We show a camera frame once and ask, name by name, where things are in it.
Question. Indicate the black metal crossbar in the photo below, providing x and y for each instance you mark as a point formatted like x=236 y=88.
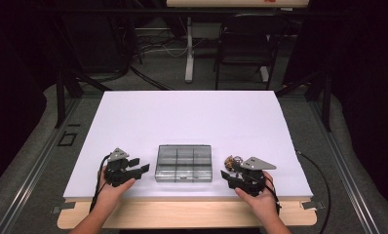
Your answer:
x=117 y=12

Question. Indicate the black folding chair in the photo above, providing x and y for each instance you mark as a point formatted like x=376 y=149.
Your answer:
x=244 y=45

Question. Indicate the person's right hand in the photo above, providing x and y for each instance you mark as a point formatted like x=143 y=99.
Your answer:
x=263 y=204

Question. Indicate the clear plastic compartment box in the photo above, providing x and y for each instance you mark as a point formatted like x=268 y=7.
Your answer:
x=182 y=162

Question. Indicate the white desk leg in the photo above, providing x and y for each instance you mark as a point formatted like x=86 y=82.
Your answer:
x=189 y=65

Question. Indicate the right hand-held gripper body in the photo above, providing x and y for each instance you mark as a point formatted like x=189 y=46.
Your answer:
x=252 y=177

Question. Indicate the metal floor rail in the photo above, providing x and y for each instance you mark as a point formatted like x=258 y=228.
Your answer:
x=344 y=169
x=36 y=169

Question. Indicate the short white desk foot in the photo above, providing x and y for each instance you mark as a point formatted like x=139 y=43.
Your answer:
x=264 y=74

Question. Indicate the pile of small brown pieces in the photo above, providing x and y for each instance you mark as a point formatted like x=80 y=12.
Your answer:
x=229 y=161

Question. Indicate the white table cover sheet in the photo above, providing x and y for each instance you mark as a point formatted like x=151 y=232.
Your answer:
x=188 y=120

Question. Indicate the black metal stand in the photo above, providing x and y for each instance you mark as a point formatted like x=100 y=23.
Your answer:
x=60 y=104
x=327 y=107

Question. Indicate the grey metal table clamp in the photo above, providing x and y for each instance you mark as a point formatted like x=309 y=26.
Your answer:
x=312 y=205
x=63 y=206

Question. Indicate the person's left hand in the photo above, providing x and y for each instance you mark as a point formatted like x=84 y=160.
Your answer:
x=112 y=195

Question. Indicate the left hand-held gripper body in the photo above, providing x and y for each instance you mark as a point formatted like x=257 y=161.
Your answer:
x=117 y=172

